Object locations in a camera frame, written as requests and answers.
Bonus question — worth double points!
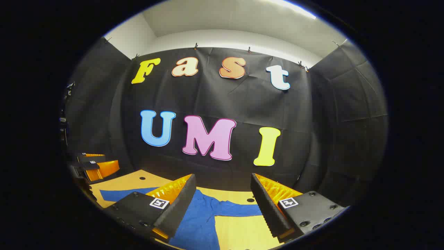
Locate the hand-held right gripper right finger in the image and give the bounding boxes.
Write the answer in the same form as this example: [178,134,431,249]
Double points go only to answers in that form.
[250,173,347,243]

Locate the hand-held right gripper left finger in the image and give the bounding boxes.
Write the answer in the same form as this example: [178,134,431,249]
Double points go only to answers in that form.
[103,174,197,243]

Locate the blue button jacket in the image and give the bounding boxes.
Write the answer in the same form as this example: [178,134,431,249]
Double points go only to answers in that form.
[100,187,263,250]

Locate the black backdrop cloth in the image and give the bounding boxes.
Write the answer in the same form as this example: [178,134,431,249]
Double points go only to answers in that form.
[64,37,388,209]

